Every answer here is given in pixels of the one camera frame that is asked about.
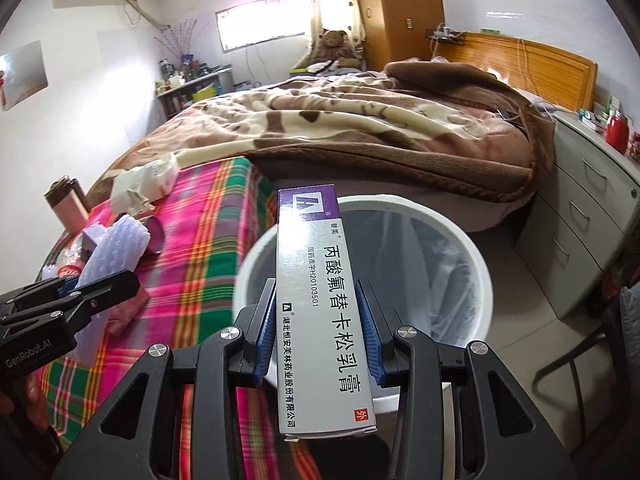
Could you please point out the clear plastic bin liner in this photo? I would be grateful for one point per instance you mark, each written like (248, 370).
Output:
(425, 280)

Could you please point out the red printed packet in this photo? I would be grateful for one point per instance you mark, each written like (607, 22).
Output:
(635, 145)

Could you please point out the pink small box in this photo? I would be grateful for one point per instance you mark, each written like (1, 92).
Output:
(127, 307)

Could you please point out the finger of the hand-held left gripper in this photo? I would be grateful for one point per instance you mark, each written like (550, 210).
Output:
(67, 287)
(110, 287)

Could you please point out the white purple medicine box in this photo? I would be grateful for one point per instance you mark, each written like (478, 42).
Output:
(320, 310)

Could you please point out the brown beige printed blanket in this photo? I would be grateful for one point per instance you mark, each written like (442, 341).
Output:
(350, 125)

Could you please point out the grey drawer nightstand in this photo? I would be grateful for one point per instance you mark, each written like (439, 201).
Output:
(580, 210)

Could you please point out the white round waste bin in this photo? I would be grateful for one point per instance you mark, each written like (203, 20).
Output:
(244, 280)

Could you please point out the dry branch bouquet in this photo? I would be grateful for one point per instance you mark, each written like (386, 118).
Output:
(182, 37)

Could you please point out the lavender bubble wrap sheet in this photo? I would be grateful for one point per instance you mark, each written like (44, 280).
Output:
(120, 247)

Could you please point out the brown teddy bear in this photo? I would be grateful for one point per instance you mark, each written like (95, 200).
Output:
(335, 45)

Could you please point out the pink mug with brown lid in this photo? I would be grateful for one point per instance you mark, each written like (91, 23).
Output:
(67, 205)

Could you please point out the wooden wardrobe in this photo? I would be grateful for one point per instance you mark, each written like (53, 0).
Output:
(400, 10)

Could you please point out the black chair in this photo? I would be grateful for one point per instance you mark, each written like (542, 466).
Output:
(617, 330)

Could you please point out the silver wall hanging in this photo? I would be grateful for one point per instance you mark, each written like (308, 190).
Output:
(22, 75)

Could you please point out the cluttered shelf with bottles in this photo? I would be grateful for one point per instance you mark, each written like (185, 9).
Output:
(185, 92)

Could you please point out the pink round container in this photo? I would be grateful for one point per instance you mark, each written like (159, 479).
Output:
(159, 232)

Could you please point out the green white small box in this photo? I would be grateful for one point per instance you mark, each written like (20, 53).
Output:
(612, 105)

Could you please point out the bright window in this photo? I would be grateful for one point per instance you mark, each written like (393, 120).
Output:
(260, 27)

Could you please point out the pink green plaid cloth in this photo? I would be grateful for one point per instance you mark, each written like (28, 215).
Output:
(200, 240)

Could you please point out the wooden bed headboard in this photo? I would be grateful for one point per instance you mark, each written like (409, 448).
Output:
(530, 70)

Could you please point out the wrapped air conditioner pipe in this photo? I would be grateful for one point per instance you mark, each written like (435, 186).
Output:
(140, 10)

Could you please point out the red jar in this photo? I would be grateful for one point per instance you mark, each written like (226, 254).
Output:
(617, 130)

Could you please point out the patterned curtain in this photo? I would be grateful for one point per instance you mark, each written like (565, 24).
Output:
(325, 0)

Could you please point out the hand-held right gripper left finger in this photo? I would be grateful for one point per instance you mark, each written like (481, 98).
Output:
(265, 332)

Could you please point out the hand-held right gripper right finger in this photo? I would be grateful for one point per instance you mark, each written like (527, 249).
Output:
(367, 332)

